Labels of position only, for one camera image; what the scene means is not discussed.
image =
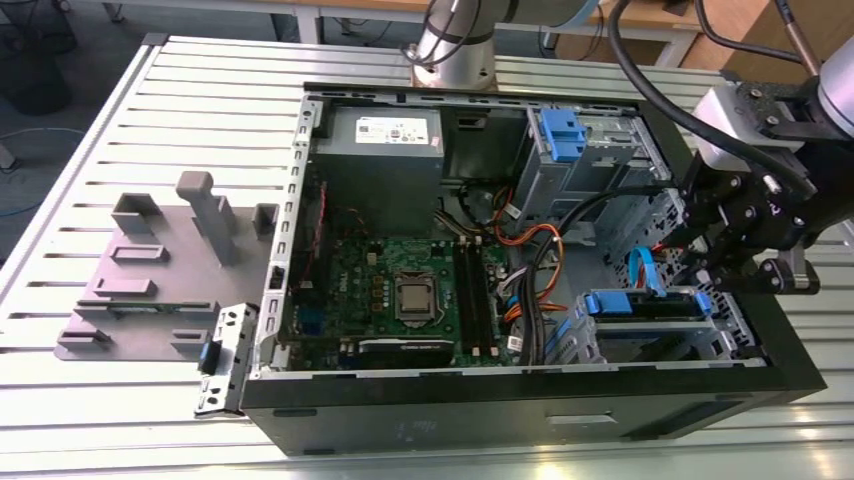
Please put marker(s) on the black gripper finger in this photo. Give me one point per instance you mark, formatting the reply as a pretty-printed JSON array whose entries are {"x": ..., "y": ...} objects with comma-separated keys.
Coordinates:
[
  {"x": 774, "y": 272},
  {"x": 704, "y": 200}
]

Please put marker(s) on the silver disk bay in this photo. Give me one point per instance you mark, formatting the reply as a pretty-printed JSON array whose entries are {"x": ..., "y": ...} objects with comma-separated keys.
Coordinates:
[{"x": 654, "y": 326}]

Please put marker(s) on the silver drive cage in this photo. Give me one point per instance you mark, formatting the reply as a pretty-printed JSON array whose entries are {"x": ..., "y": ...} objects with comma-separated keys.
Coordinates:
[{"x": 574, "y": 175}]

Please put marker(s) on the blue drive cage latch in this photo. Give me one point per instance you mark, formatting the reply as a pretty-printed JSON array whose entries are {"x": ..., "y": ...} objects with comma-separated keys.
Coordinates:
[{"x": 564, "y": 135}]

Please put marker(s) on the wooden cabinet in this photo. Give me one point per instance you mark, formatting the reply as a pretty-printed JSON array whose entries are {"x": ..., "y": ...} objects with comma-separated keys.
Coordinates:
[{"x": 748, "y": 25}]

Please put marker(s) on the black RAM slot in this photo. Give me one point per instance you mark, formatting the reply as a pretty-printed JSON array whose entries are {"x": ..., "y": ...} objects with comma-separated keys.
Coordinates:
[
  {"x": 469, "y": 295},
  {"x": 485, "y": 295}
]

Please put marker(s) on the CPU socket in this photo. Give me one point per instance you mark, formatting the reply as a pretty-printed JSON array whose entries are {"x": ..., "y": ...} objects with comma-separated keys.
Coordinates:
[{"x": 416, "y": 275}]

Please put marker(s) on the silver CPU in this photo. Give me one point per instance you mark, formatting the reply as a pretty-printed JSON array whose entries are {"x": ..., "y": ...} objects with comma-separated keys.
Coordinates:
[{"x": 414, "y": 299}]

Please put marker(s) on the grey power supply unit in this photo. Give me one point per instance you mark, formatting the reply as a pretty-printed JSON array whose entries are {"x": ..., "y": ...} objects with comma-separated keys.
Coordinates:
[{"x": 374, "y": 190}]

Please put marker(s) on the green motherboard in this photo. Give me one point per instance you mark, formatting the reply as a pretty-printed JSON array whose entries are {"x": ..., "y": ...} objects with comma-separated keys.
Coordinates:
[{"x": 361, "y": 260}]

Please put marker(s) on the black graphics card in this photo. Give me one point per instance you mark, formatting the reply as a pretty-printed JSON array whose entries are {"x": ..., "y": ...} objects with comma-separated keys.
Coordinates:
[{"x": 407, "y": 350}]

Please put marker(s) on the black open PC case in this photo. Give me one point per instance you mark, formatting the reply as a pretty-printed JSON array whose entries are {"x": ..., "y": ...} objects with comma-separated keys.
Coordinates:
[{"x": 468, "y": 415}]

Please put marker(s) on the grey parts rack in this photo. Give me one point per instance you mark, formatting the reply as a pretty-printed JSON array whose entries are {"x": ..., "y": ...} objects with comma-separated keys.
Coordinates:
[{"x": 181, "y": 280}]

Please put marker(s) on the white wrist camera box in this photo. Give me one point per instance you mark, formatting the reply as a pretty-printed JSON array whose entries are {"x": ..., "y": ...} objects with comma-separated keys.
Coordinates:
[{"x": 724, "y": 120}]

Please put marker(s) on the wooden desk white frame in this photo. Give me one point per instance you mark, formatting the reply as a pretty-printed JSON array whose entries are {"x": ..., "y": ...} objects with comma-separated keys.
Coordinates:
[{"x": 657, "y": 22}]

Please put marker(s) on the silver card retention bracket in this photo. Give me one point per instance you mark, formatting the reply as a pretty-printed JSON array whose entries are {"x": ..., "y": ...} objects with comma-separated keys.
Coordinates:
[{"x": 234, "y": 350}]

